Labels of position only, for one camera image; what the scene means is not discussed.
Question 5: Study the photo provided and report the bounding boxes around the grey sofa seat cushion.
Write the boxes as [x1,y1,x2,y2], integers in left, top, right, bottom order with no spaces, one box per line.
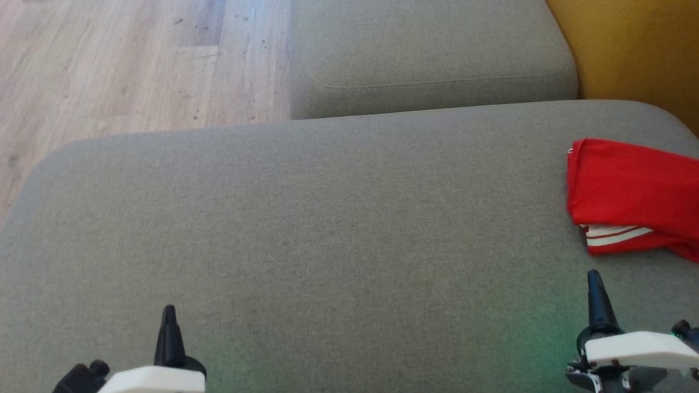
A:
[288,0,579,121]

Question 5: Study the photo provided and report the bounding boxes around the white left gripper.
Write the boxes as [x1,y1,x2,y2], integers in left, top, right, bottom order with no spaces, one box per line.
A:
[97,304,208,393]

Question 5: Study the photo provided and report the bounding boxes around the red basketball jersey white sleeves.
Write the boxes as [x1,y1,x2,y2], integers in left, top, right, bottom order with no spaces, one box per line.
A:
[566,138,699,264]

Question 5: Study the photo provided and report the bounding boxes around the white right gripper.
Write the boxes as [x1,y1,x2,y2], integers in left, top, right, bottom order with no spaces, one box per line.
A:
[565,269,699,393]

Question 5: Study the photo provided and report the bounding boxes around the wide yellow sofa backrest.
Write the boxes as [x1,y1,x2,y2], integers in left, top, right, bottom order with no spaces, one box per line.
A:
[546,0,699,137]

